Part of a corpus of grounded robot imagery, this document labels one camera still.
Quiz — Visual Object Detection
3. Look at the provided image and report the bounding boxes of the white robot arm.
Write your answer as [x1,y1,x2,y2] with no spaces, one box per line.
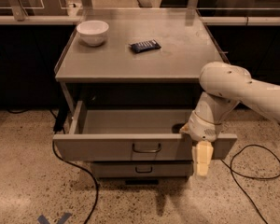
[180,62,280,176]

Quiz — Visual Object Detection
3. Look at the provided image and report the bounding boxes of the grey drawer cabinet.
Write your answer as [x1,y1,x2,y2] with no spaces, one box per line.
[53,7,231,185]

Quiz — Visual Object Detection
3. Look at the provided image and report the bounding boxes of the white ceramic bowl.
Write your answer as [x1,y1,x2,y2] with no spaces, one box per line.
[77,21,109,47]

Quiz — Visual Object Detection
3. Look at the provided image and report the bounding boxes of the black cable right floor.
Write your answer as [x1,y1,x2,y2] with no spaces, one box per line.
[220,143,280,224]

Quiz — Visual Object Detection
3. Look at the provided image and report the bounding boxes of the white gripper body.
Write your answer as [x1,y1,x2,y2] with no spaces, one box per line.
[179,111,222,142]

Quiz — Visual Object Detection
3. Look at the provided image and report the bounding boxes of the grey bottom drawer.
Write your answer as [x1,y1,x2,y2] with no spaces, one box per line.
[91,161,193,178]

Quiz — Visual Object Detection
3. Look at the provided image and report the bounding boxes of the grey top drawer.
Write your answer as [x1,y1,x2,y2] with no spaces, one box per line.
[52,100,238,162]

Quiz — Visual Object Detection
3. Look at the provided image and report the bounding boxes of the blue tape cross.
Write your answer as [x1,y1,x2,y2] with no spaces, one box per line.
[36,212,73,224]

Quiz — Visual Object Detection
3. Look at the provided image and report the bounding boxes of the grey drawer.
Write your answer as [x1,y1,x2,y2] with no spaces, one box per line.
[91,161,193,178]
[52,100,238,162]

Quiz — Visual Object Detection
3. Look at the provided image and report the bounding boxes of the black power strip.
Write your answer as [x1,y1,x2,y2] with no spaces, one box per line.
[53,107,68,133]

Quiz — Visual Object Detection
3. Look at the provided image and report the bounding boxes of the black cable left floor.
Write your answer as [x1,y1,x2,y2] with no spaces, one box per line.
[7,107,100,224]

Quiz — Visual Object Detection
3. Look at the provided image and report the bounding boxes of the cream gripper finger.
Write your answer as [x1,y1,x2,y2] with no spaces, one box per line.
[192,141,214,176]

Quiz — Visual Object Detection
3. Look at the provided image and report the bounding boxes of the long background counter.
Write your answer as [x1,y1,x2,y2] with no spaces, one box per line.
[0,8,280,26]

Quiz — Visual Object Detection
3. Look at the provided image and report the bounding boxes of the black cable floor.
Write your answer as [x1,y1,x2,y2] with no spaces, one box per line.
[220,143,280,224]
[7,107,100,224]

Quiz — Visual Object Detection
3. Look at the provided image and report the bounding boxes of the dark blue snack packet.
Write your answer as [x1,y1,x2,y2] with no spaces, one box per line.
[130,39,161,53]

